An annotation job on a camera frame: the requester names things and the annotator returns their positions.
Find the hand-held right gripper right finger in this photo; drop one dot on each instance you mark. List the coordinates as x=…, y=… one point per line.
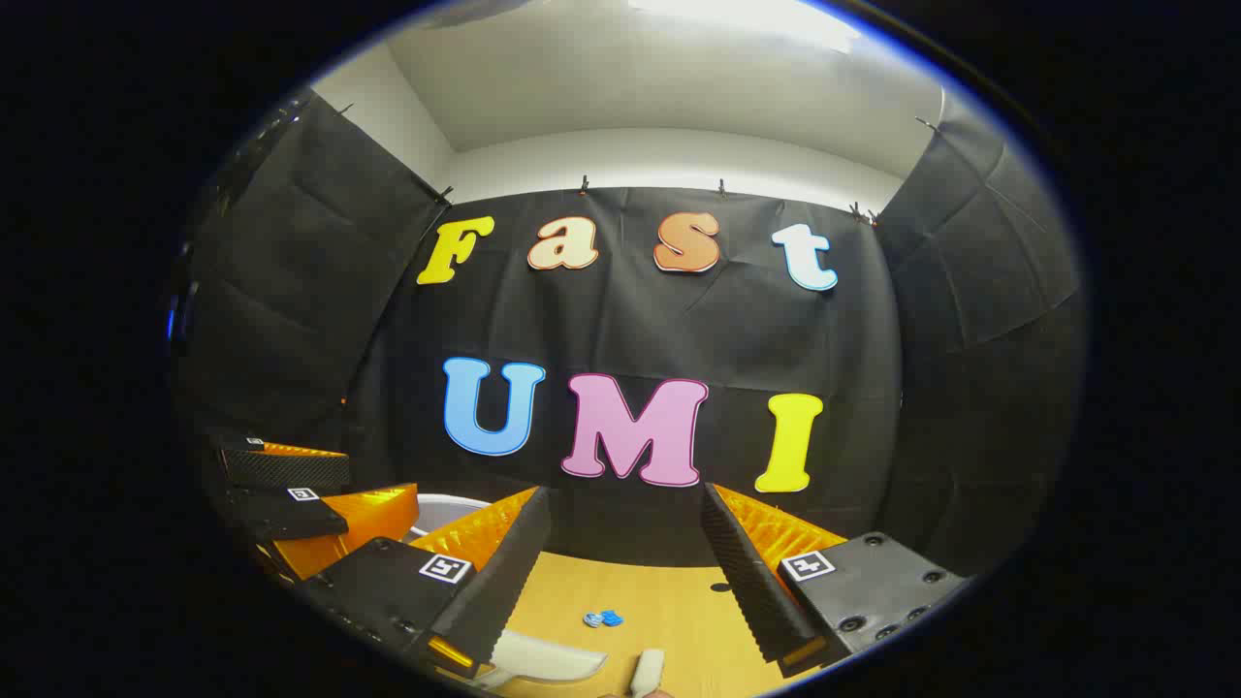
x=751, y=582

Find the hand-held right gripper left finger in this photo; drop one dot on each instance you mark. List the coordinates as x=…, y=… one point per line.
x=504, y=582

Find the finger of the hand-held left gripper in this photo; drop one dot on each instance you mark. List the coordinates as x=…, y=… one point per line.
x=291, y=470
x=291, y=519

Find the white plastic dustpan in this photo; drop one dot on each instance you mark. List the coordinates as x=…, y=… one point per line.
x=543, y=659

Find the white garbage bin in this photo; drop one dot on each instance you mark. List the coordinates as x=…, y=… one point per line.
x=441, y=509

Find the small grey broom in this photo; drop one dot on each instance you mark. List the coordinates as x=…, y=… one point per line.
x=648, y=669

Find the wooden desktop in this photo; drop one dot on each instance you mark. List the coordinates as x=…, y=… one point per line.
x=669, y=601

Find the row of cloth clips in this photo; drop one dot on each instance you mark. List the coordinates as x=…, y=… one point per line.
x=584, y=184

